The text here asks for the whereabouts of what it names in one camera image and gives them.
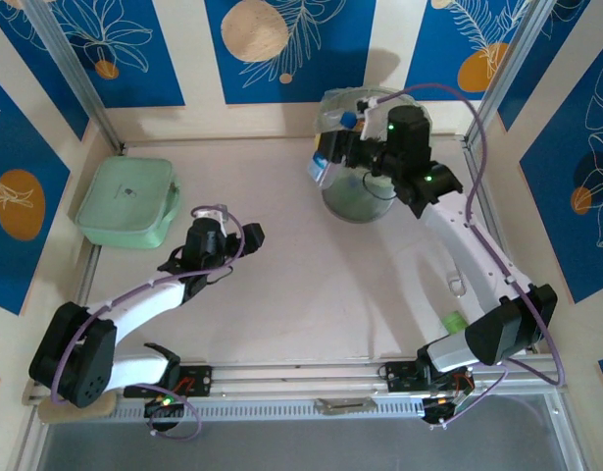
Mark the large clear bottle blue cap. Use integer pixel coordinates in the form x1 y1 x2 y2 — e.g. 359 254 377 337
306 111 359 191

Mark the pale green bin liner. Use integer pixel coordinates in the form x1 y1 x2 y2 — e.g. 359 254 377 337
314 86 432 197

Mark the grey mesh waste bin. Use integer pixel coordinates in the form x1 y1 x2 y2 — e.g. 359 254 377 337
321 174 396 225

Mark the mint green zip case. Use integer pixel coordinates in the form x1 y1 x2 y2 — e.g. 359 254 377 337
74 156 183 250

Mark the light green tube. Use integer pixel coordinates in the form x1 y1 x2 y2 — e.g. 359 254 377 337
440 311 472 339

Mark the beige sponge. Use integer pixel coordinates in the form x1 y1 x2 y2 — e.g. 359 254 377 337
38 392 117 422

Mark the grey metal panel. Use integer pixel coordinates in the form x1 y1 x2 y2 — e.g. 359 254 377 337
35 392 577 471

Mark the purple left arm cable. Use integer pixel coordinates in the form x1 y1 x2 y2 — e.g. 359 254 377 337
50 206 247 440

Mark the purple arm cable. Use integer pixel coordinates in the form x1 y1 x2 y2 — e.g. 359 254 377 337
377 81 566 431
50 206 247 440

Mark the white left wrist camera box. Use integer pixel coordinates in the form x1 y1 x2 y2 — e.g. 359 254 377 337
191 205 229 237

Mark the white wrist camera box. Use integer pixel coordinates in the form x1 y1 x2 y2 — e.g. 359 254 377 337
191 205 229 237
357 97 389 142

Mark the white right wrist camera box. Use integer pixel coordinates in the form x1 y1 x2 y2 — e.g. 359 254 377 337
357 97 389 142

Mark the thin black cable loop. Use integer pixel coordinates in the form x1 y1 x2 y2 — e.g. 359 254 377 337
361 170 396 202

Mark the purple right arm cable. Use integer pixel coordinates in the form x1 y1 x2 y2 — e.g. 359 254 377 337
377 81 566 431

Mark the aluminium frame post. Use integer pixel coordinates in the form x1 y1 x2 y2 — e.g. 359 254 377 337
24 0 126 153
465 0 552 148

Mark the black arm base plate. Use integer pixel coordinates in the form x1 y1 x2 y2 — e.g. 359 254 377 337
378 361 426 393
124 365 214 399

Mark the long aluminium base rail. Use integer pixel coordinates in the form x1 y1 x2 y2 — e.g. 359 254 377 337
24 353 562 408

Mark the black wired connector board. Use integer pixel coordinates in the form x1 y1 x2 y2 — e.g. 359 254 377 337
143 392 185 419
422 380 475 429

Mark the grey slotted cable duct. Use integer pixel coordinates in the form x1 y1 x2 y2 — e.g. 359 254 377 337
104 399 428 424

